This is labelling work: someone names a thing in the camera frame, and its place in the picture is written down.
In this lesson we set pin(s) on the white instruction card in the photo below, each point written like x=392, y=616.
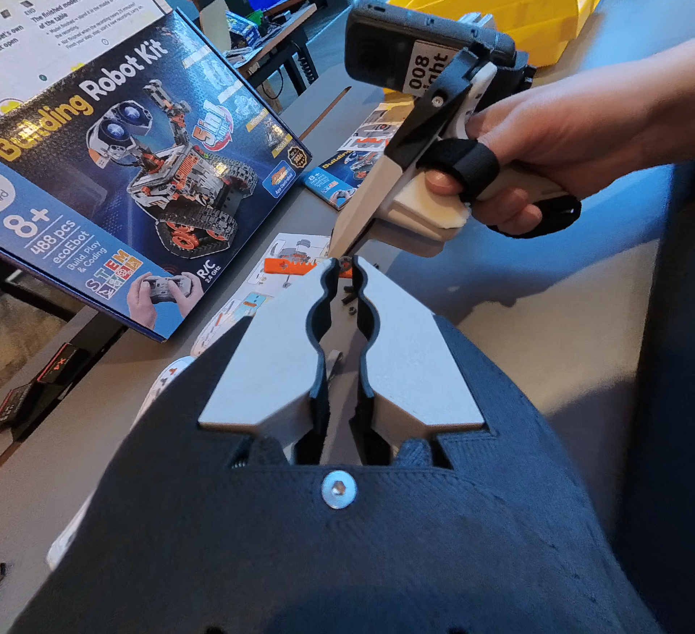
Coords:
x=81, y=4

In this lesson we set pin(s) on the person's right forearm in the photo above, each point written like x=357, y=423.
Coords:
x=678, y=102

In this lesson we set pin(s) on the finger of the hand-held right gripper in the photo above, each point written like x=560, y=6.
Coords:
x=369, y=200
x=412, y=238

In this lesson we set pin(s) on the blue toy robot box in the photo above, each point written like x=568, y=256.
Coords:
x=135, y=183

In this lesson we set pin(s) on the black red box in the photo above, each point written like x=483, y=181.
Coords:
x=16, y=406
x=59, y=365

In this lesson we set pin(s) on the grey desk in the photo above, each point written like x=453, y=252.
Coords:
x=516, y=286

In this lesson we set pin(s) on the blue cover booklet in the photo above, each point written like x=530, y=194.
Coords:
x=339, y=181

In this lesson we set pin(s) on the white orange leaflet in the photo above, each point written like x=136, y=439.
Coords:
x=374, y=129

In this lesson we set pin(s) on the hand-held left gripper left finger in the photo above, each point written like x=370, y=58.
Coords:
x=255, y=373

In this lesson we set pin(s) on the yellow plastic bin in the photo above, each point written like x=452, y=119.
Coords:
x=488, y=10

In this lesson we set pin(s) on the open instruction booklet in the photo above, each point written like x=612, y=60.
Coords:
x=239, y=308

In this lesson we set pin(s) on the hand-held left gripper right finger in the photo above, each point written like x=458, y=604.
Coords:
x=418, y=373

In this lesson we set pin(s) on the orange toothed beam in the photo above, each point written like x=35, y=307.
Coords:
x=282, y=266

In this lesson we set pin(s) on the person's right hand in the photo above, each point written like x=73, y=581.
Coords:
x=570, y=124

